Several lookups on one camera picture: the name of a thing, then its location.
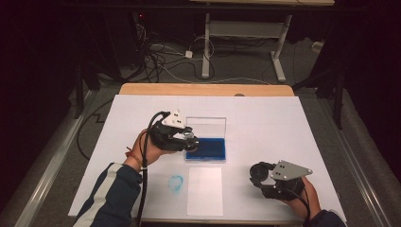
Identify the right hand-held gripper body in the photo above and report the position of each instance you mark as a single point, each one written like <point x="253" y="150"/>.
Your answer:
<point x="288" y="171"/>

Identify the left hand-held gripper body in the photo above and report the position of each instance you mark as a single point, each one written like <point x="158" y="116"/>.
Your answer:
<point x="171" y="121"/>

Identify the black round stamp cap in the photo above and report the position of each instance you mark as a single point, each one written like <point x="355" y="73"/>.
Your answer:
<point x="260" y="173"/>

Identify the blue ink pad clear case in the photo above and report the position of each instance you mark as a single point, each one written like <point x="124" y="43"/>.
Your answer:
<point x="208" y="149"/>

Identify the person's right hand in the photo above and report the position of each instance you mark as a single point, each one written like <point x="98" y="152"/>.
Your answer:
<point x="310" y="198"/>

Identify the person's left hand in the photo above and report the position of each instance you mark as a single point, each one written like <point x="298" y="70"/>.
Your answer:
<point x="142" y="154"/>

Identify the large white table cover sheet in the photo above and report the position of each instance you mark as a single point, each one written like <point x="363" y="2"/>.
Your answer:
<point x="268" y="126"/>

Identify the wooden table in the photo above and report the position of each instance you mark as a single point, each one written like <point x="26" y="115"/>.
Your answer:
<point x="205" y="90"/>

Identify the small white paper sheet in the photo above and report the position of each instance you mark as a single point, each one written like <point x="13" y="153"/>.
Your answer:
<point x="205" y="192"/>

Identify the round grey table grommet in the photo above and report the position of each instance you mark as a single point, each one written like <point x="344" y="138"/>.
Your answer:
<point x="239" y="94"/>

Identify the small white power adapter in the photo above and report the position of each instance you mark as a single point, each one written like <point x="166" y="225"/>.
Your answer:
<point x="188" y="54"/>

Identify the white-legged desk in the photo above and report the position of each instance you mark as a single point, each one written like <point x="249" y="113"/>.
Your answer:
<point x="206" y="47"/>

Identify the aluminium floor rail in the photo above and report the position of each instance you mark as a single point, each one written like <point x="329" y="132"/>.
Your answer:
<point x="362" y="176"/>
<point x="47" y="176"/>

